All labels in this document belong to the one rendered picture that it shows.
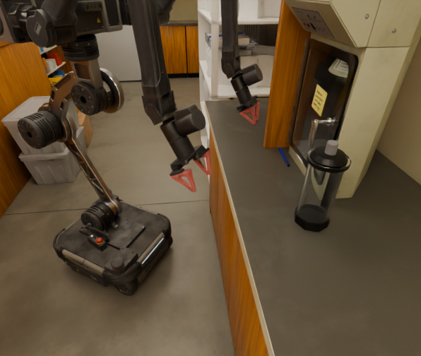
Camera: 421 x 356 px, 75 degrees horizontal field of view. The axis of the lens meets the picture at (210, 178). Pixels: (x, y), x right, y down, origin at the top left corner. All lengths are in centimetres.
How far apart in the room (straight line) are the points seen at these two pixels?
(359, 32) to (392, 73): 15
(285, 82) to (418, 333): 86
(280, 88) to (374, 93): 40
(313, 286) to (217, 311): 106
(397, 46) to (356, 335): 67
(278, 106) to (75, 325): 156
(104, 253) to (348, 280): 136
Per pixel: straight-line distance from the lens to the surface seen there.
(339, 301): 75
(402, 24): 85
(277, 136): 124
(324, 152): 76
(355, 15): 78
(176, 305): 177
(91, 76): 128
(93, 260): 177
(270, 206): 92
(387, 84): 88
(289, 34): 112
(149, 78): 74
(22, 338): 195
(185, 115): 73
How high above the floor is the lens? 153
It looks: 35 degrees down
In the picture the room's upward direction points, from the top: straight up
